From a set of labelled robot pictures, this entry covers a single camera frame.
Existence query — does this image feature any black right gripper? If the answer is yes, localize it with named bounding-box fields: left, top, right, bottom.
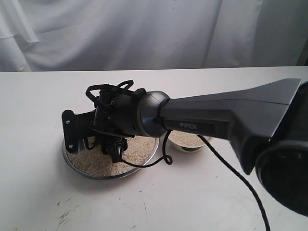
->
left=90, top=89, right=142, bottom=163

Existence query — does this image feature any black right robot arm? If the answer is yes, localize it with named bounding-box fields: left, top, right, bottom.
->
left=86, top=78, right=308, bottom=214

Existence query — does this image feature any round steel rice tray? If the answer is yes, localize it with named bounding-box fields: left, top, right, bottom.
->
left=63, top=136, right=160, bottom=180

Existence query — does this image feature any cream ceramic rice bowl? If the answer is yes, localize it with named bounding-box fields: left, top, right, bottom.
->
left=168, top=131, right=206, bottom=153

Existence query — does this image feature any white backdrop curtain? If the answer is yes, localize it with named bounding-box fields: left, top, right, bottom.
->
left=0, top=0, right=308, bottom=72

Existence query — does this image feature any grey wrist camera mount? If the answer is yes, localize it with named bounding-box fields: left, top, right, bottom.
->
left=62, top=110, right=95, bottom=154

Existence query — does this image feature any black camera cable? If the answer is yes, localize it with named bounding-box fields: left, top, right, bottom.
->
left=85, top=79, right=271, bottom=231

